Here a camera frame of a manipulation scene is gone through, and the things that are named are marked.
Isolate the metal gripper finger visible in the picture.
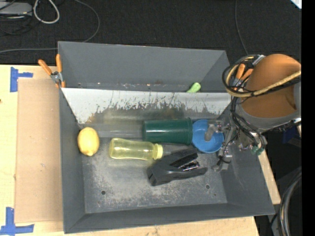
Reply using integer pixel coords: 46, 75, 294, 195
204, 121, 224, 142
211, 152, 232, 173

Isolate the blue bowl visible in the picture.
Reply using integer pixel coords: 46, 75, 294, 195
191, 118, 225, 154

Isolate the dark green cup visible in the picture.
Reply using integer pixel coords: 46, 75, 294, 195
142, 117, 193, 146

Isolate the grey metal bin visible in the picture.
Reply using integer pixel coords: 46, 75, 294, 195
57, 41, 276, 234

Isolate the clear plastic cylinder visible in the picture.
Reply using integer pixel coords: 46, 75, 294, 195
99, 116, 145, 139

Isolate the light green small object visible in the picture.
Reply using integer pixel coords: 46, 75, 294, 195
186, 82, 202, 93

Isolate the brown cardboard board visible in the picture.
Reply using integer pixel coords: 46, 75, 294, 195
14, 78, 65, 224

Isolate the yellow lemon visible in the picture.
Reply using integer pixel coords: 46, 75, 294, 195
77, 126, 100, 157

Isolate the yellow clear plastic bottle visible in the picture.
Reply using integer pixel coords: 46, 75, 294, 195
109, 137, 164, 161

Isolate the black stapler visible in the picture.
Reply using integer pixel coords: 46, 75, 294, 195
146, 148, 208, 187

